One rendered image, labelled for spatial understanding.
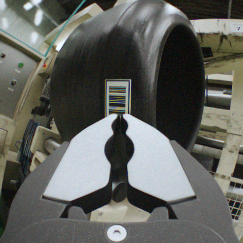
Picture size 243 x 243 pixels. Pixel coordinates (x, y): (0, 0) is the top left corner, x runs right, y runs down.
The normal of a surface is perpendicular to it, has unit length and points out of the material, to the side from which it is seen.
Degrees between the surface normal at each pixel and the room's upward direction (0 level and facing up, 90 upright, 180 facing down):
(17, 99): 90
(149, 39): 91
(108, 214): 90
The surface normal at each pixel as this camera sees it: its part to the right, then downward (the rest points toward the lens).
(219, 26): -0.58, -0.33
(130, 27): 0.06, -0.12
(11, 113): 0.74, 0.16
